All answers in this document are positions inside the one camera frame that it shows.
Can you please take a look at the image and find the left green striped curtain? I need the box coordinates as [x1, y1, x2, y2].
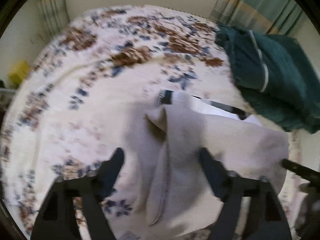
[37, 0, 69, 37]

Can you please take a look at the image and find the yellow box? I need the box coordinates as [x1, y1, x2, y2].
[8, 60, 30, 87]

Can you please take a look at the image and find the beige long sleeve shirt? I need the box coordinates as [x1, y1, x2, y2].
[125, 93, 289, 239]

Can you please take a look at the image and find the green striped curtain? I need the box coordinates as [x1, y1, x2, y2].
[37, 0, 69, 37]
[209, 0, 306, 36]

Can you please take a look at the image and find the right green striped curtain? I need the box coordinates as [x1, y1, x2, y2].
[209, 0, 306, 36]

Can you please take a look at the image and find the dark green folded quilt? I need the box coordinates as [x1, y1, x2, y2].
[215, 24, 319, 134]

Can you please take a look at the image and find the floral bed blanket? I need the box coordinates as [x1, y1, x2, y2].
[1, 5, 302, 239]

